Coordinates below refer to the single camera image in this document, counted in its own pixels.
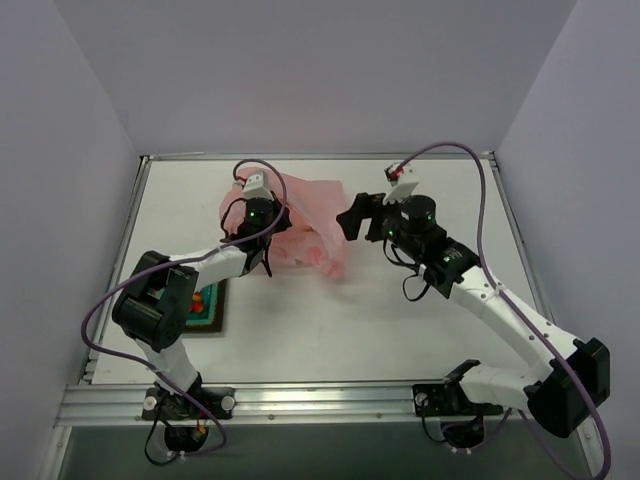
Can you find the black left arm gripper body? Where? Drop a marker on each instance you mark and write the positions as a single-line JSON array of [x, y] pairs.
[[278, 220]]

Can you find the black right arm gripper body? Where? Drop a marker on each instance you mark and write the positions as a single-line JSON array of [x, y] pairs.
[[373, 218]]

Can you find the pink plastic bag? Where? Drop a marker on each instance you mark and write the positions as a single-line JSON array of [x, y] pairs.
[[314, 239]]

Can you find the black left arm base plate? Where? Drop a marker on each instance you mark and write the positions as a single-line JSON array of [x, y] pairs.
[[173, 407]]

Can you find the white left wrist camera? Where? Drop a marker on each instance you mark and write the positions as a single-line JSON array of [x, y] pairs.
[[257, 186]]

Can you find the red orange fake fruit bunch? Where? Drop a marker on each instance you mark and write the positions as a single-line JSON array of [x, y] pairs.
[[197, 305]]

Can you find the green square ceramic plate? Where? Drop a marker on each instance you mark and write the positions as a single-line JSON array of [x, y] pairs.
[[211, 320]]

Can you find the aluminium front rail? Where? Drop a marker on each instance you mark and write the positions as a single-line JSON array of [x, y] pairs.
[[111, 405]]

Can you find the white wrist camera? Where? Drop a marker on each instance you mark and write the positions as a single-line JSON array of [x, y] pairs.
[[402, 181], [257, 186]]

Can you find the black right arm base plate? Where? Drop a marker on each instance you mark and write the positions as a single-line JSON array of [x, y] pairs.
[[436, 399]]

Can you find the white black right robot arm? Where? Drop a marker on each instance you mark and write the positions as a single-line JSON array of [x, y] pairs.
[[565, 374]]

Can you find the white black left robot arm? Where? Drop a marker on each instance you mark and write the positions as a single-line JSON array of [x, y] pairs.
[[155, 302]]

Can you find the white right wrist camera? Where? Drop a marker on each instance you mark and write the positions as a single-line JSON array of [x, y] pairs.
[[402, 181]]

